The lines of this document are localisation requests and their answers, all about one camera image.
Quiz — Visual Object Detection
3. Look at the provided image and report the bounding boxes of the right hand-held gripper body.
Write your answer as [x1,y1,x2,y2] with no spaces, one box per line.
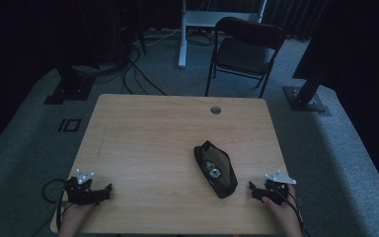
[257,169,298,206]

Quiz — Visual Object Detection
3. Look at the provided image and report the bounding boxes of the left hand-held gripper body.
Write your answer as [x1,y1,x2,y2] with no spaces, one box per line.
[65,168,109,206]

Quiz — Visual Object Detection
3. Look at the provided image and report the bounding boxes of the black zipper pouch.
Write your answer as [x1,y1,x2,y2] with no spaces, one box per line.
[193,140,239,199]

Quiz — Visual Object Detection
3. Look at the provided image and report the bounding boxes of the person's left hand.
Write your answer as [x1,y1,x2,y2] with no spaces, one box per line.
[62,201,99,226]

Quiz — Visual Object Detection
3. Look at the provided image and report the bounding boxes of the person's right hand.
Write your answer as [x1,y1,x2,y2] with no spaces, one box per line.
[262,184,299,226]

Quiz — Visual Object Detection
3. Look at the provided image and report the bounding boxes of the small green and white item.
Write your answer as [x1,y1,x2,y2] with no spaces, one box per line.
[204,159,223,180]

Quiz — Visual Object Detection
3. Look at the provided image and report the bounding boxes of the black folding chair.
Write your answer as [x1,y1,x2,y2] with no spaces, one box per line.
[204,16,287,99]

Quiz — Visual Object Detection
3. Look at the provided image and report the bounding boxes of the dark curtain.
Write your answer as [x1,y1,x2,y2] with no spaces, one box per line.
[265,0,332,41]

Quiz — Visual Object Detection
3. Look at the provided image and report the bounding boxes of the left hand-held gripper cable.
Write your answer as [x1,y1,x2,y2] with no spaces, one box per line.
[41,178,71,233]

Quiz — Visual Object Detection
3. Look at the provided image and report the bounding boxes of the hand-held gripper cable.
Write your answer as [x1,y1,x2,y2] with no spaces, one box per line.
[274,188,308,237]
[41,178,71,233]

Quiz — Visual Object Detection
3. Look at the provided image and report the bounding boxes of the right hand-held gripper cable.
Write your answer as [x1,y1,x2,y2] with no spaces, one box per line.
[274,188,308,237]

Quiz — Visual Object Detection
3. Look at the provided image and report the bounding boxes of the black stand with base plate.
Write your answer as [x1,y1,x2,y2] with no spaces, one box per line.
[282,48,334,118]
[42,64,96,106]

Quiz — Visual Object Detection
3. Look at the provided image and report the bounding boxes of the black floor cables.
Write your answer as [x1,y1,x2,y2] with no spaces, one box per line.
[120,39,168,97]

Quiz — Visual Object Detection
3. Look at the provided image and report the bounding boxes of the white floor cable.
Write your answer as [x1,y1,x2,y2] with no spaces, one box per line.
[133,28,183,47]

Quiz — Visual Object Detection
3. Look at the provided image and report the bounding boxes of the white metal desk frame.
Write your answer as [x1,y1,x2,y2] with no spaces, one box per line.
[177,0,268,69]

